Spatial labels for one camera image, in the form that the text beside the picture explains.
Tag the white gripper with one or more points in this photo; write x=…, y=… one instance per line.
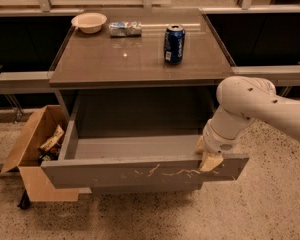
x=216, y=142

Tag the grey top drawer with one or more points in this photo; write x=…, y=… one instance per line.
x=131, y=139

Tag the grey drawer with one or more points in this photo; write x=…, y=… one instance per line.
x=131, y=139
x=128, y=189

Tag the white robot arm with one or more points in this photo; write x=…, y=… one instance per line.
x=241, y=101

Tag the grey drawer cabinet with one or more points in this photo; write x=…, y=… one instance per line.
x=100, y=63

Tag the grey bottom drawer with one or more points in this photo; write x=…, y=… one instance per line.
x=128, y=189

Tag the open cardboard box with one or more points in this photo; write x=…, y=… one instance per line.
x=25, y=156

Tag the blue soda can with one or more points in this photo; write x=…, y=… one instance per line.
x=174, y=43

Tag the tan snack bag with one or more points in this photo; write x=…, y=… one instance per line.
x=53, y=140

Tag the silver snack bag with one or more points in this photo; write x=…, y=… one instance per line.
x=125, y=29

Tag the dark snack packets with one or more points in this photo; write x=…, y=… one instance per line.
x=49, y=155

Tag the white paper bowl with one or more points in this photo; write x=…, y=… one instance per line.
x=89, y=23

